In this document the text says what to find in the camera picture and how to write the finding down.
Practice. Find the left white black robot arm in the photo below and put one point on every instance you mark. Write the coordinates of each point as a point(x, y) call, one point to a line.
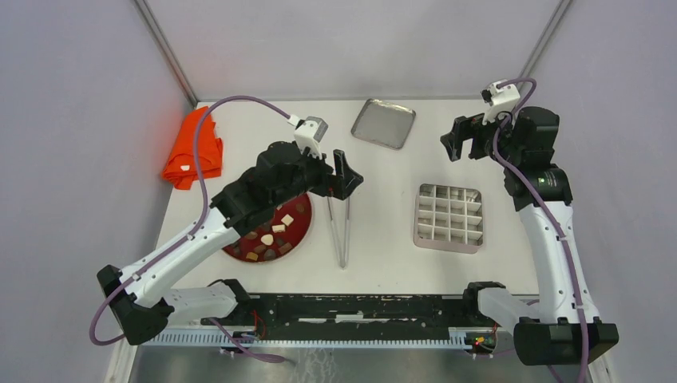
point(141, 295)

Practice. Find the brown chocolate piece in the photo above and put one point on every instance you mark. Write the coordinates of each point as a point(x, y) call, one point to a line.
point(285, 248)

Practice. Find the orange folded cloth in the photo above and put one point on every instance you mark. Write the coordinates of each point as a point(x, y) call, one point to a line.
point(180, 167)

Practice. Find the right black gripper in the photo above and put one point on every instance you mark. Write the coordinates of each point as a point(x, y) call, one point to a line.
point(465, 128)

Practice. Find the white rectangular chocolate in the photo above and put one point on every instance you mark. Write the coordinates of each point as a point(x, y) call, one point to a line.
point(278, 228)

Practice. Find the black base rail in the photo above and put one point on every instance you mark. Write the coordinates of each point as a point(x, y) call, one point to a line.
point(355, 317)

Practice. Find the dark round chocolate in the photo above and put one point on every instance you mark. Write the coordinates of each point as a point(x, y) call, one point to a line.
point(269, 254)

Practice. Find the white square chocolate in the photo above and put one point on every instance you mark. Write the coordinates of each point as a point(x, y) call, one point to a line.
point(287, 220)

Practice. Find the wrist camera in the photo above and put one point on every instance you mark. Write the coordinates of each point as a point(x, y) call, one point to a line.
point(499, 99)
point(309, 134)

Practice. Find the pink tin box with dividers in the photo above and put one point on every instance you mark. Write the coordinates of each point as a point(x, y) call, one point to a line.
point(448, 218)

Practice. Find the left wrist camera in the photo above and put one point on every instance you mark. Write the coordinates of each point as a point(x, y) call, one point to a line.
point(309, 134)

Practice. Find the silver tin lid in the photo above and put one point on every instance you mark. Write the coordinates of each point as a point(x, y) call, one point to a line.
point(383, 123)

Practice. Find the silver serving tongs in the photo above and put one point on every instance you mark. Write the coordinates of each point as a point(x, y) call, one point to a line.
point(341, 239)

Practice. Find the red round plate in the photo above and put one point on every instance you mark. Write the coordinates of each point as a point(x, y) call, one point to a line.
point(300, 208)

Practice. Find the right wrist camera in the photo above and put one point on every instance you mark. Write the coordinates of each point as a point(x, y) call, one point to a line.
point(499, 99)

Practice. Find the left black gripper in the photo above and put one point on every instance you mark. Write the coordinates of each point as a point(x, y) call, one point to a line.
point(350, 179)

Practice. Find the white heart chocolate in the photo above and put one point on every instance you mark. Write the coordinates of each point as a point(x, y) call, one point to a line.
point(267, 239)

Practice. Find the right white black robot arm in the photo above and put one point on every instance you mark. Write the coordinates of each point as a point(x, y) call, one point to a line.
point(564, 326)

